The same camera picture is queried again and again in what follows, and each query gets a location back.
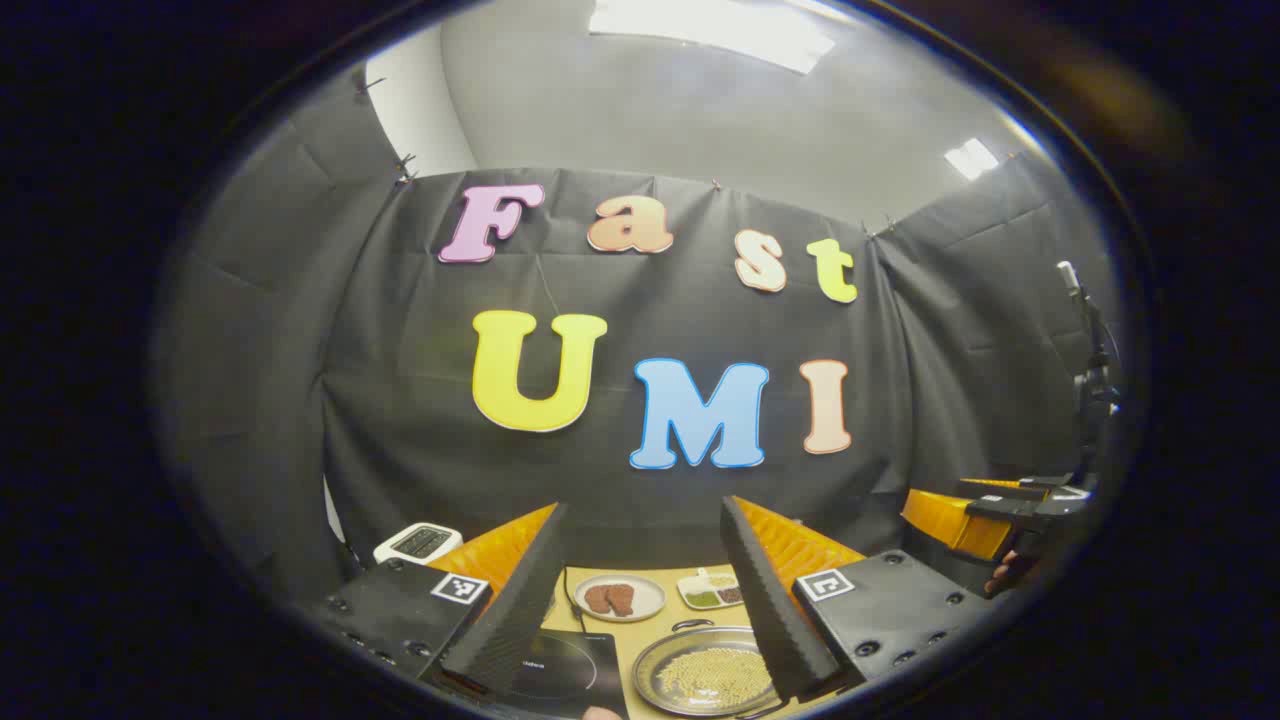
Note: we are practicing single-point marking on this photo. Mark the large ceiling light panel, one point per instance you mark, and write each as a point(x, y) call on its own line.
point(710, 25)

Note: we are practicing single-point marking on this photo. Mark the dark red bean portion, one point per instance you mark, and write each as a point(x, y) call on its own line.
point(730, 595)

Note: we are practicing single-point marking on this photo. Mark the small ceiling light panel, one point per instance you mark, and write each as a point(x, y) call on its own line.
point(972, 158)

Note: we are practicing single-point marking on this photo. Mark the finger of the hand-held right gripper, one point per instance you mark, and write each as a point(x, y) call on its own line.
point(1000, 485)
point(950, 525)

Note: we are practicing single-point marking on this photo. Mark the large soybean heap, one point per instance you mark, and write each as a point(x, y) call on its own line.
point(715, 678)

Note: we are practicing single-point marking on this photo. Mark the stainless steel pot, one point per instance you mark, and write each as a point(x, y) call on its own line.
point(650, 668)

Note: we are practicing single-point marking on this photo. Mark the white divided dish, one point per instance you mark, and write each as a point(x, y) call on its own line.
point(700, 582)

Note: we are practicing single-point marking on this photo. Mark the round white plate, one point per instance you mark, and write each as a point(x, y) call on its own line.
point(645, 598)

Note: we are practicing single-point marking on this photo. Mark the brown meat slice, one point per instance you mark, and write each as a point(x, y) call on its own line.
point(597, 599)
point(622, 599)

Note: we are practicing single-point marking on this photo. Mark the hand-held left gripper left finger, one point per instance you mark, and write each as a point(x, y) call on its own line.
point(520, 610)

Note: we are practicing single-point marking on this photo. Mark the green mung bean portion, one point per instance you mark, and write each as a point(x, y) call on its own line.
point(702, 598)

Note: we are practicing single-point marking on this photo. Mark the black tripod stand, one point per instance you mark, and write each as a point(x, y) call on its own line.
point(1092, 380)

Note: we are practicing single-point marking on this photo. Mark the black induction cooktop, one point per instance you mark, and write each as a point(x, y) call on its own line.
point(560, 672)

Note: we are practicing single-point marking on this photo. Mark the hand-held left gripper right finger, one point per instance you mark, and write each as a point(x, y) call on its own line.
point(775, 610)

